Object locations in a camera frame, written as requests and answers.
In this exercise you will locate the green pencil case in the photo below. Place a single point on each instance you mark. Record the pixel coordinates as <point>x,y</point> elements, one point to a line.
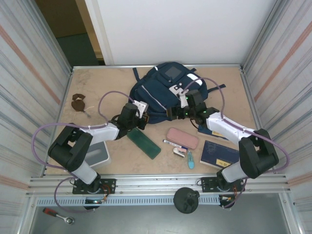
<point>143,143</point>

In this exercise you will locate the pink pencil case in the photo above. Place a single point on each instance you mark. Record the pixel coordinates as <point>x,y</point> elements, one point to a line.
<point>182,137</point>

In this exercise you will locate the blue and white marker pen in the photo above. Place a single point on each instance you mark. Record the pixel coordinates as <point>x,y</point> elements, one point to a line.
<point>168,141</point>

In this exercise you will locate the navy blue backpack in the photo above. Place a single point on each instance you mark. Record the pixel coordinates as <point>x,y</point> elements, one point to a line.
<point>151,92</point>

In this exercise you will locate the blue book with yellow label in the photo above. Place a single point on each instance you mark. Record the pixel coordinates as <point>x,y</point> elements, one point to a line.
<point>214,152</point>
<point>207,131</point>

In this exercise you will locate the white and pink stapler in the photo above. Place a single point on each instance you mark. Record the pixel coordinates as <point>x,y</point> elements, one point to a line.
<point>178,152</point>

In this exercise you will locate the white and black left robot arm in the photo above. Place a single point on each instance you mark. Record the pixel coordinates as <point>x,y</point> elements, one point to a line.
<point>80,151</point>

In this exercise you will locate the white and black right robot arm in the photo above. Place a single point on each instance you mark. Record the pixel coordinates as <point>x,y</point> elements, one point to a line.
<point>256,156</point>

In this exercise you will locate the small metal key charm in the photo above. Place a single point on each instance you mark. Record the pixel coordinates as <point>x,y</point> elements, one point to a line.
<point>87,113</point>

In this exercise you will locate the white and grey tissue box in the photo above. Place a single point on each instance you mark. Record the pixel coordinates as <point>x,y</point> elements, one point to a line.
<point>100,157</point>

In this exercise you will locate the brown plush charm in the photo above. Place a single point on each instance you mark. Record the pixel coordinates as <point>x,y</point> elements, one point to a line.
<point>78,103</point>

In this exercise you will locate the small control board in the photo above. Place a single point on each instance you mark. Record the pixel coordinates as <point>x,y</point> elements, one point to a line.
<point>226,200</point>
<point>95,201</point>

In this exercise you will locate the aluminium table edge rail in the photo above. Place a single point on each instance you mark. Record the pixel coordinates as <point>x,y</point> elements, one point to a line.
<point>109,67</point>

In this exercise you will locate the aluminium mounting rail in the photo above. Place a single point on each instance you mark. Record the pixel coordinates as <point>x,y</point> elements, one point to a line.
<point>156,185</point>

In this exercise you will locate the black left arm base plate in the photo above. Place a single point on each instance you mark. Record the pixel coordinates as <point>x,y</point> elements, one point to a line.
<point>109,185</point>

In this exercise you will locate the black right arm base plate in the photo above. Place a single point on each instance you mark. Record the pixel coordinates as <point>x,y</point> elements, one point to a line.
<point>207,185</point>

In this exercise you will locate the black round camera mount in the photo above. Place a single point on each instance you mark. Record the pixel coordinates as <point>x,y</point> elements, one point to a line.
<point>185,201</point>

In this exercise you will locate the white door frame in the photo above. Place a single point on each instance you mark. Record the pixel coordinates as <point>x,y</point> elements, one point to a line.
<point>97,29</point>

